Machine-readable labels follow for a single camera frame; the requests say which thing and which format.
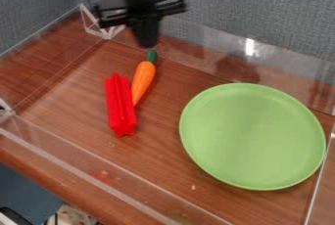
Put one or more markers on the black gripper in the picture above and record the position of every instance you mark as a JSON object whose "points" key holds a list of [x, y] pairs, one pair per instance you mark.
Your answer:
{"points": [[138, 13]]}

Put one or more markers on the orange toy carrot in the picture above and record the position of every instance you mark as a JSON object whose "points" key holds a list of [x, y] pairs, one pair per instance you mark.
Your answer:
{"points": [[143, 75]]}

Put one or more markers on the green plate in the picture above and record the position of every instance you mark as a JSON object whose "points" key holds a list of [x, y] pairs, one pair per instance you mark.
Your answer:
{"points": [[252, 136]]}

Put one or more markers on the red star-shaped bar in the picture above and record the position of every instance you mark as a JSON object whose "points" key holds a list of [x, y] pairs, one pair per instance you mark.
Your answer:
{"points": [[120, 110]]}

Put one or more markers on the clear acrylic enclosure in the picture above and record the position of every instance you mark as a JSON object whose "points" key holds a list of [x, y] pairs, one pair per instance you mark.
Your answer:
{"points": [[139, 180]]}

